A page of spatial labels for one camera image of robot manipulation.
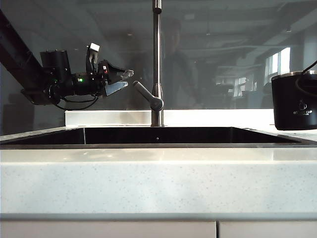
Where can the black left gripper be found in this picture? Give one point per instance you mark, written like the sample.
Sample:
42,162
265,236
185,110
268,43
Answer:
105,74

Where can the black mug with steel rim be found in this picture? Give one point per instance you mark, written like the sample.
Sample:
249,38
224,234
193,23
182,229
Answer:
292,111

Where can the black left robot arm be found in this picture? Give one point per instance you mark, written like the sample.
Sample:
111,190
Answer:
22,62

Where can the stainless steel faucet pipe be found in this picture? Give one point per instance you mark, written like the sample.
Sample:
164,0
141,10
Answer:
157,49

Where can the white backsplash ledge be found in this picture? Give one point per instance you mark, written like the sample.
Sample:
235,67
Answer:
111,117

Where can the wide white cabinet door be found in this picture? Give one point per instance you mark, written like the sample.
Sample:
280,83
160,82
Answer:
106,230

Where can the narrow white cabinet door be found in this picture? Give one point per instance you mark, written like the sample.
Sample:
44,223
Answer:
267,231

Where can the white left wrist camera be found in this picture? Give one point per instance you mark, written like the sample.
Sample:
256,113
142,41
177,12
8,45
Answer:
94,47

